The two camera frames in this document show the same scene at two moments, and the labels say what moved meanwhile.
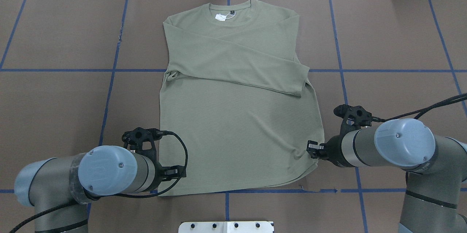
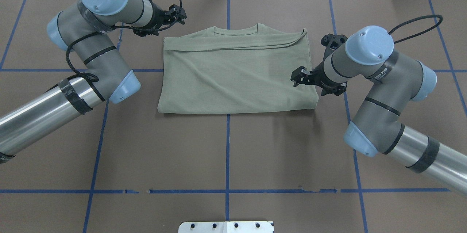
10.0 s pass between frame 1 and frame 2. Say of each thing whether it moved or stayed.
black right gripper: moved
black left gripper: moved
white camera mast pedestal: stayed
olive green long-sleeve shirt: moved
